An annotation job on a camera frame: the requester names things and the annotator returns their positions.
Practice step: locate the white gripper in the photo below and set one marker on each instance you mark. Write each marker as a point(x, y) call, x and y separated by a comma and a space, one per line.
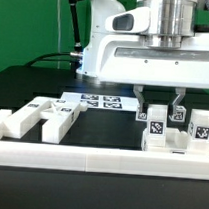
point(126, 59)

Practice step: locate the white chair seat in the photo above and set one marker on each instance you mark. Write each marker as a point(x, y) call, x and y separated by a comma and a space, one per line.
point(174, 142)

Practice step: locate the white chair back frame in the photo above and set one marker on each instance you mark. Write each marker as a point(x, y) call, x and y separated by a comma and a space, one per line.
point(59, 116)

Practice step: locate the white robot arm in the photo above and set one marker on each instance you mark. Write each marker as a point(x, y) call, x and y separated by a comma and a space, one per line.
point(155, 43)

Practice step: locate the tagged white cube right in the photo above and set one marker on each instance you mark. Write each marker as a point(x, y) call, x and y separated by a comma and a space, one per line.
point(177, 113)

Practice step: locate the white tag sheet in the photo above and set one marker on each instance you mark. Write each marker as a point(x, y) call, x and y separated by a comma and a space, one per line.
point(96, 101)

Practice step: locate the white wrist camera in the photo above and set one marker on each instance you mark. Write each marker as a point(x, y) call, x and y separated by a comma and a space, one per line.
point(135, 21)

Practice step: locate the black camera stand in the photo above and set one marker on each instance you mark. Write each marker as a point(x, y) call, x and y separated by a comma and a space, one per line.
point(77, 44)

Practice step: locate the white front fence rail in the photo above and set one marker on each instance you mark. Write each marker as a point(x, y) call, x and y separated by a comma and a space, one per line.
point(61, 157)

